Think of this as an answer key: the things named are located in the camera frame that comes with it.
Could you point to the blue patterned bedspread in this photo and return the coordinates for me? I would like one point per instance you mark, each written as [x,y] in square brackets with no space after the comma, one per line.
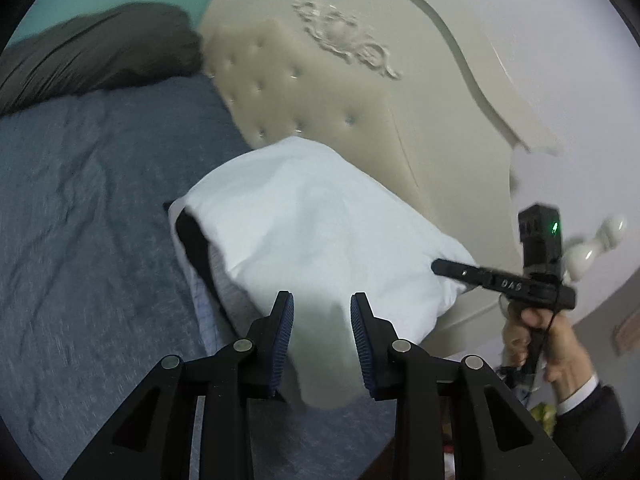
[90,210]

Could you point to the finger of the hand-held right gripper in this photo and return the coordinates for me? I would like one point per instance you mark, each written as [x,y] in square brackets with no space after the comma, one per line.
[460,271]

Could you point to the yellow-green bag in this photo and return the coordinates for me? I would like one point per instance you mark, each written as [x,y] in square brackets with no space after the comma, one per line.
[542,417]

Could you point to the person's right hand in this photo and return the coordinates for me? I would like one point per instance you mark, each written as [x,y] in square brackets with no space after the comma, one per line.
[565,345]

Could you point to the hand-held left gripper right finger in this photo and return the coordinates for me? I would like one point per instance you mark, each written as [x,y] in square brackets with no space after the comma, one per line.
[361,345]

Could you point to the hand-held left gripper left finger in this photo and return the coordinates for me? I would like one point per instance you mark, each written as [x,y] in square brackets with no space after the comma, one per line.
[282,340]

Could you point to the white long-sleeve shirt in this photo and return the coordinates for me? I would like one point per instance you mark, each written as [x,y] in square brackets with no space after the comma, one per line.
[310,220]

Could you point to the cream tufted headboard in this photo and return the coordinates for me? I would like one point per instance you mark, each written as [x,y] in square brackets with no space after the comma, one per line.
[350,110]

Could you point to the person's right forearm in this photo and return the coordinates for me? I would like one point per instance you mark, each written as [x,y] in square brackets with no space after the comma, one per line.
[595,425]

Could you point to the dark grey bolster pillow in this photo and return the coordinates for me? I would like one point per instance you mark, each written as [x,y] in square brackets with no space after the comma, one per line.
[90,55]

